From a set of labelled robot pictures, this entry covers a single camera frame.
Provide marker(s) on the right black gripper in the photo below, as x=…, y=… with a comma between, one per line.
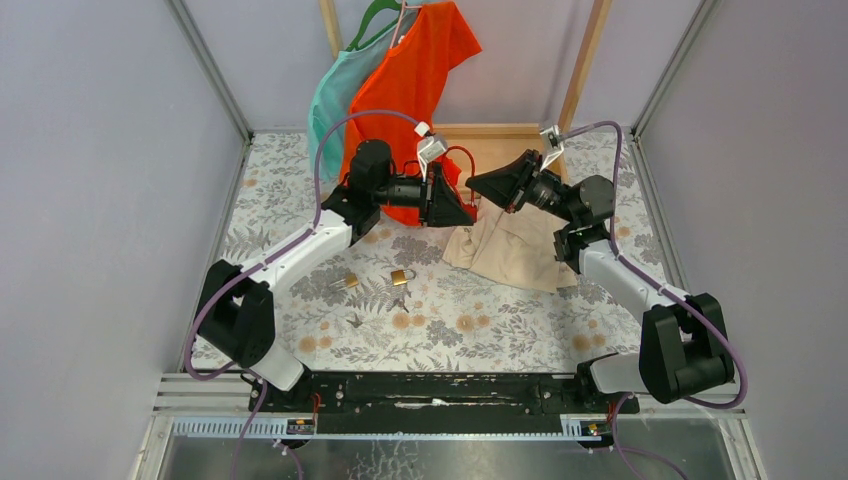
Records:
x=512, y=185

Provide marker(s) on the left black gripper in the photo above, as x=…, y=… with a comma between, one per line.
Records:
x=437, y=202

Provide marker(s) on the wooden clothes rack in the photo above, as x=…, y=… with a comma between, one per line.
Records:
x=492, y=144

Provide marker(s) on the brass padlock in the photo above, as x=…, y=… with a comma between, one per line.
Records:
x=349, y=281
x=402, y=277

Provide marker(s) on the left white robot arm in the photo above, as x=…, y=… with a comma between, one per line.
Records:
x=236, y=312

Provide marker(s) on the beige crumpled cloth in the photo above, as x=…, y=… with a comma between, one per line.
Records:
x=514, y=249

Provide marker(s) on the green clothes hanger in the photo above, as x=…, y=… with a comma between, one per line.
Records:
x=374, y=10

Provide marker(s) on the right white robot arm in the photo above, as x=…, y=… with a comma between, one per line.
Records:
x=682, y=349

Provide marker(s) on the orange t-shirt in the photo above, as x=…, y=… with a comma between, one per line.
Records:
x=404, y=90

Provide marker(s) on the small silver keys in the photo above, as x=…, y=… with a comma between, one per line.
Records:
x=355, y=321
x=400, y=304

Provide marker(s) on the teal t-shirt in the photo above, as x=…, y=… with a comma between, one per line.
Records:
x=335, y=92

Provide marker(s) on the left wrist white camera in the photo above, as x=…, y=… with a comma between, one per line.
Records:
x=430, y=147

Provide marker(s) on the wrist white camera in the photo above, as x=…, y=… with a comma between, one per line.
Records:
x=553, y=145
x=430, y=147

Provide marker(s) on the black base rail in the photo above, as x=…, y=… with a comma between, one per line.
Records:
x=439, y=403

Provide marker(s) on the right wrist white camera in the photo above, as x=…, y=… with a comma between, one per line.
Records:
x=553, y=145

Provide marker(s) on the pink clothes hanger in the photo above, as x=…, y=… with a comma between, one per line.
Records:
x=398, y=24

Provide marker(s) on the floral table mat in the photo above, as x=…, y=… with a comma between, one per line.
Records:
x=457, y=320

